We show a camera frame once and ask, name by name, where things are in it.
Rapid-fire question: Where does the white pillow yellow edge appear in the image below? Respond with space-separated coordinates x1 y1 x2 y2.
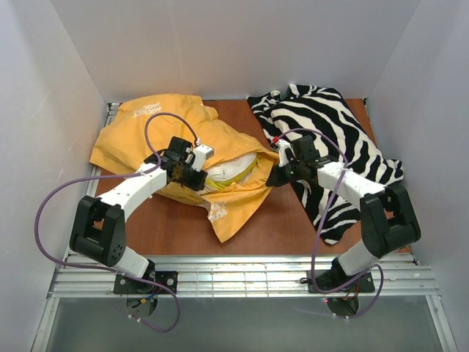
201 153 257 193

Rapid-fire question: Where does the zebra striped blanket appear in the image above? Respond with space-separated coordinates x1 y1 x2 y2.
247 84 404 246

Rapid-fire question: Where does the yellow pillowcase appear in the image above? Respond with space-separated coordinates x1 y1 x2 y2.
89 94 278 243

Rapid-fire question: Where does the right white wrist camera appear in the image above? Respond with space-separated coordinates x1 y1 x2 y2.
270 136 290 167

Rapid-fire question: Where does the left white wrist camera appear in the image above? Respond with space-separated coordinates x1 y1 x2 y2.
191 144 214 172

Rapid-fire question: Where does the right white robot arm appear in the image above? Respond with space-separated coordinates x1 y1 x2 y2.
267 136 421 293

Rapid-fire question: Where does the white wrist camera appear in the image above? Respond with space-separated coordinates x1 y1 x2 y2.
191 144 214 172
270 136 290 167

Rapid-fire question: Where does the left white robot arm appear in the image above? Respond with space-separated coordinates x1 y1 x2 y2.
70 137 214 279

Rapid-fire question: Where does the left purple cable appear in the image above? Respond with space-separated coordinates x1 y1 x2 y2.
34 112 202 334

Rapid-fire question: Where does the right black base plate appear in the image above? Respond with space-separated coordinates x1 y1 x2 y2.
301 270 376 293

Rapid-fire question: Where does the purple cable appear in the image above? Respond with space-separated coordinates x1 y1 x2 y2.
34 112 202 334
273 128 385 322

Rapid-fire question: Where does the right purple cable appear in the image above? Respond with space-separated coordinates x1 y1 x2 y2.
273 128 385 322

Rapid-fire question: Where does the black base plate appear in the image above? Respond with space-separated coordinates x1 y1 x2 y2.
301 270 376 293
113 271 179 295

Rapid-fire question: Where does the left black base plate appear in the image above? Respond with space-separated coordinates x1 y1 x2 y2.
113 271 179 295

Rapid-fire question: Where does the aluminium rail frame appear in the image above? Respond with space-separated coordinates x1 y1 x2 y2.
31 98 457 352

